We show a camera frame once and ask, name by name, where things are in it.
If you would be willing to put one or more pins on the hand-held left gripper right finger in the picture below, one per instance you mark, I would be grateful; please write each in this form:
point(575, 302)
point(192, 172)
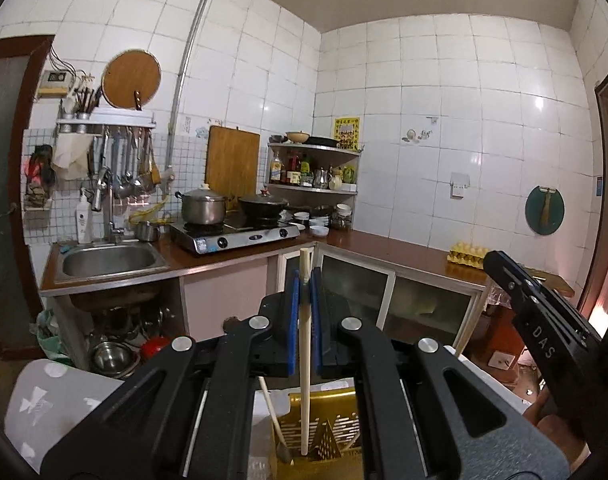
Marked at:
point(318, 330)

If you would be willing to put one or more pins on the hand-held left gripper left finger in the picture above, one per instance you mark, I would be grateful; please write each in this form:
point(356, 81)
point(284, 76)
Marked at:
point(293, 330)

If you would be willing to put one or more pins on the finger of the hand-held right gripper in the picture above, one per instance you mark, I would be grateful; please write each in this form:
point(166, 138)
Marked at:
point(539, 292)

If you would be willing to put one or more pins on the yellow plastic utensil holder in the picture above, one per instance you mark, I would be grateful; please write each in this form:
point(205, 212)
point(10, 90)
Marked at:
point(334, 430)

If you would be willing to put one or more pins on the row of hanging kitchen utensils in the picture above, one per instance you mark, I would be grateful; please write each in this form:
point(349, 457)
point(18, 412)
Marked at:
point(129, 170)

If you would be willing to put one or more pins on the person's right hand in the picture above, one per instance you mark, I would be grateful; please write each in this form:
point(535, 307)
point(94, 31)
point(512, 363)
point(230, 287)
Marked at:
point(554, 435)

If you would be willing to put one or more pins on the thick wooden board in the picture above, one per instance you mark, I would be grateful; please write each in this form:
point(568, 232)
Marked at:
point(561, 286)

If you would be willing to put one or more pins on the red side cabinet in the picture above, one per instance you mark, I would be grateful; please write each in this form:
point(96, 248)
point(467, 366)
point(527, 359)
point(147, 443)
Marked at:
point(499, 330)

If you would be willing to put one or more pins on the kitchen counter cabinet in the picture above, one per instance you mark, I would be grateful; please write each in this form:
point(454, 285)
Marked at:
point(224, 290)

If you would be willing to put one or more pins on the yellow egg carton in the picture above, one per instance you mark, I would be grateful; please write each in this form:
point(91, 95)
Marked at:
point(466, 255)

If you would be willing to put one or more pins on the green round board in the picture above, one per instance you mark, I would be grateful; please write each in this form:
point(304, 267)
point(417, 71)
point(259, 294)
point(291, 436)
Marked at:
point(534, 210)

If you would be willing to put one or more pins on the group of white bowls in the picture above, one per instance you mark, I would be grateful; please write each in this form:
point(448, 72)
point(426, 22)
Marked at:
point(314, 222)

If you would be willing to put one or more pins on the glass jar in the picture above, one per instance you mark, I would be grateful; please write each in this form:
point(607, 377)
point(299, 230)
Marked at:
point(341, 220)

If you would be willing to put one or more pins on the steel gas stove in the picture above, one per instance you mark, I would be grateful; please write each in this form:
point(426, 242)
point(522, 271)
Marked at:
point(224, 240)

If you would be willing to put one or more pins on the black wok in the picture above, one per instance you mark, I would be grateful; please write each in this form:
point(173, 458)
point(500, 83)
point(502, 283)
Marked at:
point(261, 206)

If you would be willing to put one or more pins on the red pot lid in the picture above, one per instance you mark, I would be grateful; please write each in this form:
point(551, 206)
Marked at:
point(155, 349)

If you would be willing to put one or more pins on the metal corner shelf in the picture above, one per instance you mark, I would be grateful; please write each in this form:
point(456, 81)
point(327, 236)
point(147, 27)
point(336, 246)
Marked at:
point(314, 190)

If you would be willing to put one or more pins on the steel pot with lid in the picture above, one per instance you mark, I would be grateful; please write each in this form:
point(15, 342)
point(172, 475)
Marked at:
point(202, 207)

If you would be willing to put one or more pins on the row of condiment bottles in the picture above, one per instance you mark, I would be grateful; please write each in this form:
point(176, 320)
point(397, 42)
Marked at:
point(294, 167)

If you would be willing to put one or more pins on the small steel pot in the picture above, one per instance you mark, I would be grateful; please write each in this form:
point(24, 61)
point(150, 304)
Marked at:
point(146, 232)

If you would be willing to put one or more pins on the rectangular wooden cutting board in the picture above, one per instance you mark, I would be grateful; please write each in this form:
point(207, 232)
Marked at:
point(232, 160)

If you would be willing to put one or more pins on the steel mixing bowl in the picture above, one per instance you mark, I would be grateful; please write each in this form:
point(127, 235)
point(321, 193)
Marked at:
point(114, 357)

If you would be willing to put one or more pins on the black shallow pan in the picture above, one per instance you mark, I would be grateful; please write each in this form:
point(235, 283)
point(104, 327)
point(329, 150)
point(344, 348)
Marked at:
point(324, 140)

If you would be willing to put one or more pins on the beige ceramic bowl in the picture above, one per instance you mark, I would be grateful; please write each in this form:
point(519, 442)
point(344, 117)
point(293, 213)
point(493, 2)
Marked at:
point(297, 137)

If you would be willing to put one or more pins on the steel sink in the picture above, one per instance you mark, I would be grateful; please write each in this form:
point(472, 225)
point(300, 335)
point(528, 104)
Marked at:
point(109, 260)

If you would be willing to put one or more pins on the metal faucet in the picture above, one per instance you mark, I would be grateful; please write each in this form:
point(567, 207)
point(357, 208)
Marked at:
point(108, 210)

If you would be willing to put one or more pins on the white soap bottle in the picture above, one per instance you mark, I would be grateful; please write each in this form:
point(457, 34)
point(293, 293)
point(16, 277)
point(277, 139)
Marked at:
point(84, 220)

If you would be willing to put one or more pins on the green plastic bag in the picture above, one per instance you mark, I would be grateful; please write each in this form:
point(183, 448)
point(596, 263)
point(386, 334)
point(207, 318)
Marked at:
point(49, 340)

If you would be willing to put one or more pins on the grey printed tablecloth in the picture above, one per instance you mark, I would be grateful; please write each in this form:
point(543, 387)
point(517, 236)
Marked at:
point(59, 400)

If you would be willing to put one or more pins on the white hanging cloth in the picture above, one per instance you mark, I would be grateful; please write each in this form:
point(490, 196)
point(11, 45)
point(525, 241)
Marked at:
point(71, 155)

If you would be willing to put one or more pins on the red and black hanging bags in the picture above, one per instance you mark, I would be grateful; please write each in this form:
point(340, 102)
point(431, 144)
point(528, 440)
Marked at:
point(39, 175)

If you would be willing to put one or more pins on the round wooden board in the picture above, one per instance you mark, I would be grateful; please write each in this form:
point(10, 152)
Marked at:
point(129, 77)

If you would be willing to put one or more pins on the metal cup with knives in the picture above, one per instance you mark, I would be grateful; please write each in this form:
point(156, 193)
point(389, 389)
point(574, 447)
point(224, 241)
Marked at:
point(84, 102)

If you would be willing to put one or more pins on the brown door with frosted glass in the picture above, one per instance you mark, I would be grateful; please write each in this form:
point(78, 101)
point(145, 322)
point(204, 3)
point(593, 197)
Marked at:
point(4, 185)

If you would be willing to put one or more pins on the beige electrical box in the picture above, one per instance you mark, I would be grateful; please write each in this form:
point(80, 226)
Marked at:
point(54, 80)

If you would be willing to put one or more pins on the white wall socket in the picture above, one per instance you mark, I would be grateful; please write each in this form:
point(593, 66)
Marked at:
point(459, 187)

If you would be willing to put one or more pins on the yellow wall poster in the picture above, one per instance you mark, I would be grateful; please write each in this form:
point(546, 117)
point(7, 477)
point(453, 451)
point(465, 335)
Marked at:
point(346, 132)

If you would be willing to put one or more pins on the wall hook decoration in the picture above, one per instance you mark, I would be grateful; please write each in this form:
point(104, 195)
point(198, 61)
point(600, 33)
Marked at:
point(411, 135)

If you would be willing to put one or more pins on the metal wall rack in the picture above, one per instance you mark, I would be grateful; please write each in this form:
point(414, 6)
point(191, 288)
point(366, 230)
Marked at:
point(109, 117)

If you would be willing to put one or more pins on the metal wall pipe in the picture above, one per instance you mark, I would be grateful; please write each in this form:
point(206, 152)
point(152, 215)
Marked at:
point(184, 70)

